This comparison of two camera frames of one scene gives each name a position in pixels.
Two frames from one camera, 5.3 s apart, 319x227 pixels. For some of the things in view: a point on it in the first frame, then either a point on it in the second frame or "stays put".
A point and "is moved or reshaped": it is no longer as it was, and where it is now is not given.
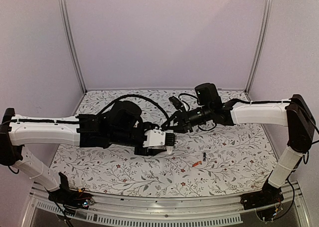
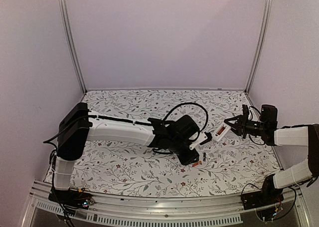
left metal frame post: x=65 y=18 stays put
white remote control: x=170 y=140 is moved or reshaped
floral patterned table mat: x=235 y=160 stays put
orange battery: x=199 y=162 stays put
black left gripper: x=148 y=152 to x=188 y=160
